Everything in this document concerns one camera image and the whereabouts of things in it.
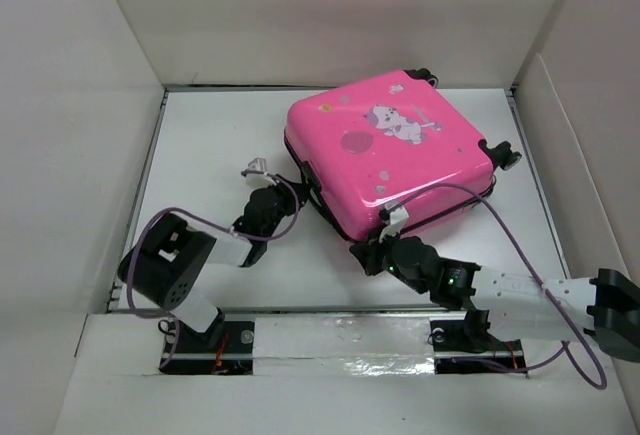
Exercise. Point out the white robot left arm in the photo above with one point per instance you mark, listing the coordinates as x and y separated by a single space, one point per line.
161 269

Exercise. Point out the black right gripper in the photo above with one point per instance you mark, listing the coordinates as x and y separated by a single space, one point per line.
368 253

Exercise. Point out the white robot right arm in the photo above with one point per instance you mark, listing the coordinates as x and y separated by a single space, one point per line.
603 310

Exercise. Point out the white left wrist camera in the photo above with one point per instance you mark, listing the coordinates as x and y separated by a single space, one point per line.
256 167

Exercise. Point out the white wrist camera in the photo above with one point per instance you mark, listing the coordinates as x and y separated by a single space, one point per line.
256 167
394 216

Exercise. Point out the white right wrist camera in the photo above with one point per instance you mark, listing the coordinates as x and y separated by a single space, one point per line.
394 216

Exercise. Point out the pink hard-shell suitcase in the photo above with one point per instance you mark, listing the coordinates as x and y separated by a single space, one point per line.
391 137

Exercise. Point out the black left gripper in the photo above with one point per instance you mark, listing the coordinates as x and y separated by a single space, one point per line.
299 190

